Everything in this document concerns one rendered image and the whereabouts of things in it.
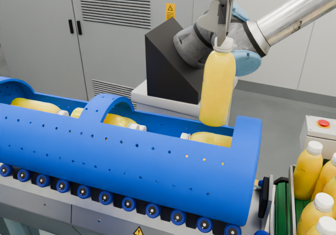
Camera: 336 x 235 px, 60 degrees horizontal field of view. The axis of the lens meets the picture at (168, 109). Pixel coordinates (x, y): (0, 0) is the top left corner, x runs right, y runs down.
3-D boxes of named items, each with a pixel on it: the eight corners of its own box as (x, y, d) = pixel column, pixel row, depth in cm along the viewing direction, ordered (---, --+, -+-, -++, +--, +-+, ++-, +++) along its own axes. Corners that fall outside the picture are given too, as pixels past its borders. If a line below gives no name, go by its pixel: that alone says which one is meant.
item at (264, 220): (257, 203, 89) (264, 172, 83) (265, 205, 89) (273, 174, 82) (255, 230, 81) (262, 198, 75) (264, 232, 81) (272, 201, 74)
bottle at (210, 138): (249, 160, 85) (187, 147, 90) (253, 137, 84) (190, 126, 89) (248, 169, 79) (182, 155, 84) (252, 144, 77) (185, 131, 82)
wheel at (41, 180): (44, 170, 95) (40, 170, 93) (53, 178, 93) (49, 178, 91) (36, 181, 95) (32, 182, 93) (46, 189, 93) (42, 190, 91)
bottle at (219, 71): (232, 120, 72) (245, 47, 63) (216, 131, 67) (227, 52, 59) (210, 110, 76) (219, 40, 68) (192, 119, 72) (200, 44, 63)
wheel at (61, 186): (63, 175, 93) (60, 175, 91) (74, 183, 91) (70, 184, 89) (56, 187, 93) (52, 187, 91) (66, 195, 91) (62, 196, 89)
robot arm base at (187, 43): (180, 29, 110) (199, 11, 104) (207, 58, 113) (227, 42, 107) (167, 42, 98) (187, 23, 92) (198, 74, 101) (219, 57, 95)
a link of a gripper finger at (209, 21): (197, 44, 63) (201, -2, 59) (224, 47, 61) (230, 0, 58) (193, 46, 60) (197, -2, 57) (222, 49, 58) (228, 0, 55)
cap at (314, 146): (311, 143, 89) (312, 139, 89) (323, 149, 87) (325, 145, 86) (304, 148, 87) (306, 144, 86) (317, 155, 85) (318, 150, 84)
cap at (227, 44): (235, 47, 63) (236, 39, 62) (225, 50, 61) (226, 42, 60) (220, 43, 66) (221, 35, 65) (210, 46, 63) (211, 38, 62)
